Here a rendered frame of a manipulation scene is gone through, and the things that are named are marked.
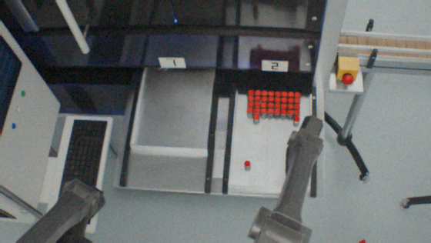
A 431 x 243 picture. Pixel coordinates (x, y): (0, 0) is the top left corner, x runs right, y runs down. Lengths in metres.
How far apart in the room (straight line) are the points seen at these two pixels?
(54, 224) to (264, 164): 0.81
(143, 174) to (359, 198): 1.28
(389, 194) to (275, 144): 1.10
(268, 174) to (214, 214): 0.92
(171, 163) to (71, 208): 0.63
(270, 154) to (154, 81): 0.50
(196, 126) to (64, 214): 0.75
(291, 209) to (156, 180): 0.77
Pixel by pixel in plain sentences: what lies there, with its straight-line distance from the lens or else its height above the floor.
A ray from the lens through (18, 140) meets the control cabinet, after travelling 1.63.
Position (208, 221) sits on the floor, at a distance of 2.45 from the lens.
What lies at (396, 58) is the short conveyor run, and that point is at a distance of 1.80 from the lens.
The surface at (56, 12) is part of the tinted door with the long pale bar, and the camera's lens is 1.53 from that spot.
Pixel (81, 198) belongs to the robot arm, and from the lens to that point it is 1.09.
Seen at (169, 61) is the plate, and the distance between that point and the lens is 1.62.
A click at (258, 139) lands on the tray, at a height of 0.88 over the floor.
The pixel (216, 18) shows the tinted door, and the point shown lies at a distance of 1.43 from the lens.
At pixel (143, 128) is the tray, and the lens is 1.69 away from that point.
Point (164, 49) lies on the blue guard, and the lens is 1.57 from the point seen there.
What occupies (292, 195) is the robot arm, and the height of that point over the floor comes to 1.46.
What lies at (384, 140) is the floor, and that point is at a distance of 2.69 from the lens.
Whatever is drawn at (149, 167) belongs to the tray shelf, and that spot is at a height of 0.88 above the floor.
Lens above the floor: 2.37
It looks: 64 degrees down
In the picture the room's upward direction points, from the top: 9 degrees counter-clockwise
